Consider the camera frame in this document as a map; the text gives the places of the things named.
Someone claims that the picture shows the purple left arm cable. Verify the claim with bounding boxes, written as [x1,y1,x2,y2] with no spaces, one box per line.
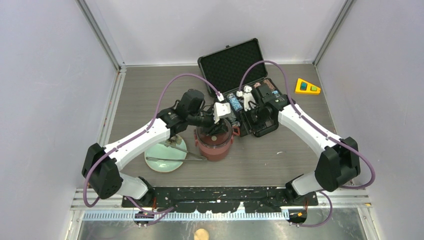
[82,73,225,227]

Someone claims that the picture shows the red lunch box with food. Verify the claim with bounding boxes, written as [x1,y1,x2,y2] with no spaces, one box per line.
[194,126,240,162]

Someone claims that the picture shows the light green ceramic plate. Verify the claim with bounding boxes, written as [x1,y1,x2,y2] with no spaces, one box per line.
[144,158,183,173]

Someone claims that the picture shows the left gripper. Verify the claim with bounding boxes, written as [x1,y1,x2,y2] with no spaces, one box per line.
[188,105,227,137]

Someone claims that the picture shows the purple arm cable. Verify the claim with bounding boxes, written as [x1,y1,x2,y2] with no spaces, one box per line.
[237,60,377,228]
[82,73,225,227]

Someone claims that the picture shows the black poker chip case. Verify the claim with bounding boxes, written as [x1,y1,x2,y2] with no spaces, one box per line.
[197,38,289,127]

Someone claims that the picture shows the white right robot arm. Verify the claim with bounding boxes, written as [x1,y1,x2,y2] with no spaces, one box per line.
[234,84,361,205]

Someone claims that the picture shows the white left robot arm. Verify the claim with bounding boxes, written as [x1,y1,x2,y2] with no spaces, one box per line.
[82,89,231,207]

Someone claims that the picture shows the black spiky sea cucumber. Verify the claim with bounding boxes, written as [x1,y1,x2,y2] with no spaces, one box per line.
[164,134,183,147]

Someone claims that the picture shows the red lunch box lid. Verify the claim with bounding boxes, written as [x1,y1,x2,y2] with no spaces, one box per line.
[199,132,231,146]

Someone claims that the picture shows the metal tongs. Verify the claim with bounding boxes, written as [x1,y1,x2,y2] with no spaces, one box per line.
[144,140,208,162]

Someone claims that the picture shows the yellow triangular toy block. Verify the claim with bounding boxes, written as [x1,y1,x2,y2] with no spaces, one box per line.
[294,78,321,95]

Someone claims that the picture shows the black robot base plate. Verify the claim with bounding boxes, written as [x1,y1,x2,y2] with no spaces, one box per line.
[121,186,319,214]

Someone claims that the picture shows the red steel-lined lunch box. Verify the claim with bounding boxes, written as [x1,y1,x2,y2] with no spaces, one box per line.
[199,147,230,162]

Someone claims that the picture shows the round beige object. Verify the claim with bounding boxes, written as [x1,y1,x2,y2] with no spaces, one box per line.
[193,228,210,240]

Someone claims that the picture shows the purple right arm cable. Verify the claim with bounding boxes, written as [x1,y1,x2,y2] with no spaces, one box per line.
[237,60,377,228]

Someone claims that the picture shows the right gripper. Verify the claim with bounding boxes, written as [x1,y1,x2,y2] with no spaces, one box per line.
[237,105,271,137]

